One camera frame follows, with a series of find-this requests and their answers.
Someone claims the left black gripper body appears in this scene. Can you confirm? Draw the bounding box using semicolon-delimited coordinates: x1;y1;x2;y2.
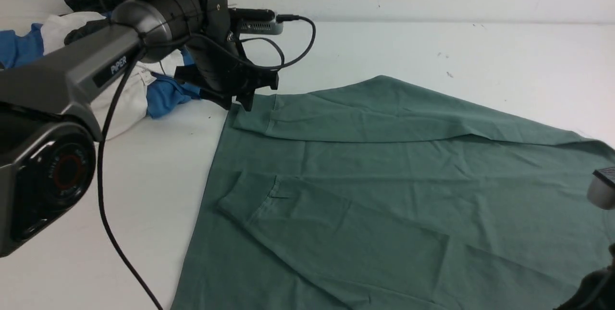
175;0;279;104

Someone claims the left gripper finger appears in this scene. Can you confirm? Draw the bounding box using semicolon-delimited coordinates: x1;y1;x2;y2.
238;93;255;112

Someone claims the green long sleeve shirt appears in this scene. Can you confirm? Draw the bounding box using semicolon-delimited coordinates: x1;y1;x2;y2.
172;76;614;310

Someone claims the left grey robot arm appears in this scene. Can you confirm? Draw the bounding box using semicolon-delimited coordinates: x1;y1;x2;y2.
0;0;279;257

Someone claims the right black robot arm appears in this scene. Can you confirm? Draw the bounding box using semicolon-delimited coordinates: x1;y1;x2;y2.
556;259;615;310

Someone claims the blue shirt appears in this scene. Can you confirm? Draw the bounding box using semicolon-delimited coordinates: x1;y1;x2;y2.
0;23;198;119

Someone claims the white shirt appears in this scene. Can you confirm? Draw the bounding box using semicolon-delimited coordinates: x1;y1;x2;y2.
40;12;185;139

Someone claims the dark grey shirt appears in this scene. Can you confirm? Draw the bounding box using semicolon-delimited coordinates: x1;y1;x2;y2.
63;0;127;45

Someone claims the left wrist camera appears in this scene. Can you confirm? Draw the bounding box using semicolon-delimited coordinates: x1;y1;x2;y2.
229;8;283;36

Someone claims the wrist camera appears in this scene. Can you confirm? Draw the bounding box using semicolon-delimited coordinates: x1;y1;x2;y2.
587;166;615;210
229;8;283;36

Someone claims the black camera cable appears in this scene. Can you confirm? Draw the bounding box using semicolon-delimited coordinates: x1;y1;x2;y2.
97;13;316;310

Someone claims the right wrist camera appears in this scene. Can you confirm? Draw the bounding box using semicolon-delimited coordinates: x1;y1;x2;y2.
587;166;615;210

